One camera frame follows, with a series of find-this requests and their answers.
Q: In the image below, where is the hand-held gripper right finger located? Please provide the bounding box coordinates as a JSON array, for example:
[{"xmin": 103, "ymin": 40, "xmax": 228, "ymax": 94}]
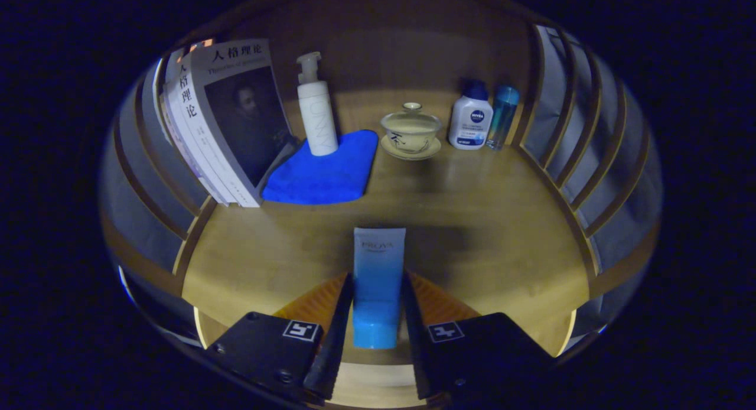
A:
[{"xmin": 400, "ymin": 271, "xmax": 556, "ymax": 401}]

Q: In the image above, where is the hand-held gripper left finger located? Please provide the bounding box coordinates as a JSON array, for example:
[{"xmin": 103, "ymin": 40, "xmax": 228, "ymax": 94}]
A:
[{"xmin": 204, "ymin": 272, "xmax": 355, "ymax": 402}]

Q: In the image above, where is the blue squeeze tube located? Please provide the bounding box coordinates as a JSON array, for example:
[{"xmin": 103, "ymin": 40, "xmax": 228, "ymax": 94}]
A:
[{"xmin": 353, "ymin": 227, "xmax": 407, "ymax": 350}]

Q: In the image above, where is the wooden countertop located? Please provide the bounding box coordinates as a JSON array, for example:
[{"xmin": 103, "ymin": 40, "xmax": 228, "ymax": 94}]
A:
[{"xmin": 180, "ymin": 90, "xmax": 591, "ymax": 408}]

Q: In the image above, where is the wooden cabinet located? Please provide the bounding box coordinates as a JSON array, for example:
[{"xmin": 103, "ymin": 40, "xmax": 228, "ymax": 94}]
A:
[{"xmin": 99, "ymin": 0, "xmax": 663, "ymax": 354}]

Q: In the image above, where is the blue folded cloth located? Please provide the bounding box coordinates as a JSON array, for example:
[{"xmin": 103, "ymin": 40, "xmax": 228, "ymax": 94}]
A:
[{"xmin": 262, "ymin": 129, "xmax": 379, "ymax": 206}]

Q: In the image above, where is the cream tea saucer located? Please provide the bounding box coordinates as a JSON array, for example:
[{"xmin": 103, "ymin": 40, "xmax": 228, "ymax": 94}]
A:
[{"xmin": 380, "ymin": 135, "xmax": 442, "ymax": 161}]

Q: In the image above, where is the cream lidded tea cup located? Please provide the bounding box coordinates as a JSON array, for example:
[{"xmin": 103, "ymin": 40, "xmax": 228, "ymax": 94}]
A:
[{"xmin": 380, "ymin": 102, "xmax": 442, "ymax": 155}]

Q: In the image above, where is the white pump bottle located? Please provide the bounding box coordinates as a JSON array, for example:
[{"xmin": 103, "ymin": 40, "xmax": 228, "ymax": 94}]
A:
[{"xmin": 296, "ymin": 51, "xmax": 340, "ymax": 157}]

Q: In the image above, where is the white lotion bottle blue cap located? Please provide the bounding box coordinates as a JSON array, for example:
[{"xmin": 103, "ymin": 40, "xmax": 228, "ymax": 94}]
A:
[{"xmin": 448, "ymin": 80, "xmax": 494, "ymax": 151}]

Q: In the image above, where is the thick book with portrait cover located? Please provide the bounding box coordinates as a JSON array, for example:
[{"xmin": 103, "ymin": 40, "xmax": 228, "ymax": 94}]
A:
[{"xmin": 177, "ymin": 38, "xmax": 299, "ymax": 209}]

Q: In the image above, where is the teal slim bottle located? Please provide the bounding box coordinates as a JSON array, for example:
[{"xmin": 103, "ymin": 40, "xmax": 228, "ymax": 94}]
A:
[{"xmin": 485, "ymin": 85, "xmax": 520, "ymax": 151}]

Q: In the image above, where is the thin white book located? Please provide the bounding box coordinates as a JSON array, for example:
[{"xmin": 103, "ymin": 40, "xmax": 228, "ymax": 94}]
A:
[{"xmin": 162, "ymin": 53, "xmax": 237, "ymax": 207}]

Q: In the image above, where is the thin pale purple book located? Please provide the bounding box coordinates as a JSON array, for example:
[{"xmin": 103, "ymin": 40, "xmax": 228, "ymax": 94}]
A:
[{"xmin": 155, "ymin": 61, "xmax": 219, "ymax": 203}]

